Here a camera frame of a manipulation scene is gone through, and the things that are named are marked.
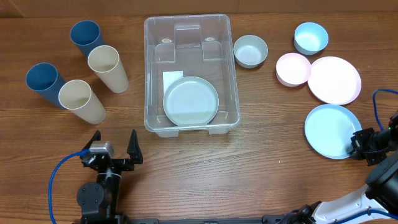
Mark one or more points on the grey plate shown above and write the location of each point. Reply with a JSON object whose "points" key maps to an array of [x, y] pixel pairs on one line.
{"points": [[191, 101]]}

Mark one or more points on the dark blue cup rear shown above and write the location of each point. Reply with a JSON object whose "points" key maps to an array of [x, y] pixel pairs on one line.
{"points": [[86, 35]]}

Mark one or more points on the clear plastic storage bin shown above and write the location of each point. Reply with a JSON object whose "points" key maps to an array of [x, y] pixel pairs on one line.
{"points": [[200, 46]]}

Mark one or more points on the beige cup front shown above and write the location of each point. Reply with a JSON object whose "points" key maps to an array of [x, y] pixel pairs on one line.
{"points": [[78, 97]]}

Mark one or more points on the dark blue cup front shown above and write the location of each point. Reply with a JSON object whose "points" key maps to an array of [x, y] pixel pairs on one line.
{"points": [[44, 79]]}

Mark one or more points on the pink plate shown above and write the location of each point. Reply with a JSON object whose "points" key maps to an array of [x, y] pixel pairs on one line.
{"points": [[334, 80]]}

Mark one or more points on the dark blue cup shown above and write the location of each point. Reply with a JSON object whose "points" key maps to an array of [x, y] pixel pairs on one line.
{"points": [[86, 35], [44, 79]]}

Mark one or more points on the light blue bowl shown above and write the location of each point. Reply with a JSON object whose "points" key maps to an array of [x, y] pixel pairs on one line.
{"points": [[310, 38]]}

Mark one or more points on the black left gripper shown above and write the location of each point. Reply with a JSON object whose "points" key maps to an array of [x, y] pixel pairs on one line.
{"points": [[134, 150]]}

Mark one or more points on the light blue plate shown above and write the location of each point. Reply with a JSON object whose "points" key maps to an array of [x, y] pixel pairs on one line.
{"points": [[329, 128]]}

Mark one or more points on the pink bowl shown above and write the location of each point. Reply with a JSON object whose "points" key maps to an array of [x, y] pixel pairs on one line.
{"points": [[293, 69]]}

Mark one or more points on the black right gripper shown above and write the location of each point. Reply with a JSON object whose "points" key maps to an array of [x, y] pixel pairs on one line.
{"points": [[360, 152]]}

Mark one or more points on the beige cup rear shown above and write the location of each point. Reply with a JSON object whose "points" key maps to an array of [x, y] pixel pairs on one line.
{"points": [[105, 61]]}

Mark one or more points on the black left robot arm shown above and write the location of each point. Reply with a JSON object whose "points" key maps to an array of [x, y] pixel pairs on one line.
{"points": [[99, 200]]}

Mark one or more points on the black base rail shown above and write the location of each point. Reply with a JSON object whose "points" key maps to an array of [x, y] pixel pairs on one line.
{"points": [[266, 219]]}

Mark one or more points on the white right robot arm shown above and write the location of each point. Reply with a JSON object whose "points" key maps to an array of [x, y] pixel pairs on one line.
{"points": [[375, 200]]}

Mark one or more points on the beige cup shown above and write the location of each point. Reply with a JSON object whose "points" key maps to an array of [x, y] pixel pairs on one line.
{"points": [[105, 61], [78, 97]]}

